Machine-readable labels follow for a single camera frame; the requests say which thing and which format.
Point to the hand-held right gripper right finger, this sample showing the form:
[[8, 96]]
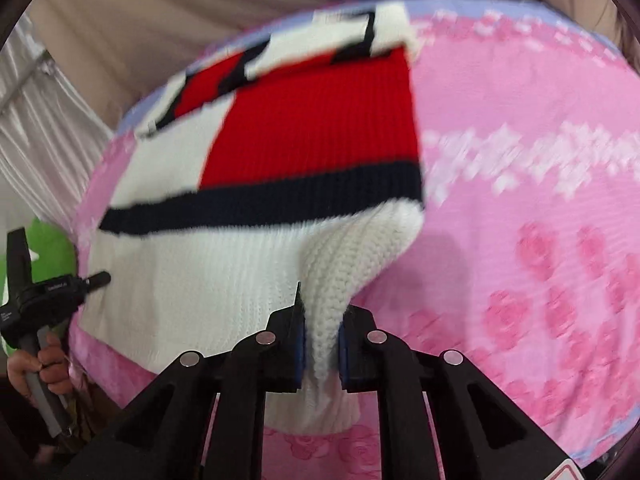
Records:
[[343, 355]]

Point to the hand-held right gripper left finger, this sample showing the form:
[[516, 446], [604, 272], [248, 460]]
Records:
[[298, 350]]

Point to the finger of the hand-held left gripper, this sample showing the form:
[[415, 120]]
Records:
[[98, 280]]

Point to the white red navy knit sweater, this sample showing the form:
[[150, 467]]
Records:
[[280, 170]]

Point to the person's left hand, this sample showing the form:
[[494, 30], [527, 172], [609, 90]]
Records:
[[45, 366]]

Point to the white pleated curtain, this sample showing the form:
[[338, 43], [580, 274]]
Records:
[[45, 125]]

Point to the pink floral blanket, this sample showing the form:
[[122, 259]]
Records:
[[515, 240]]

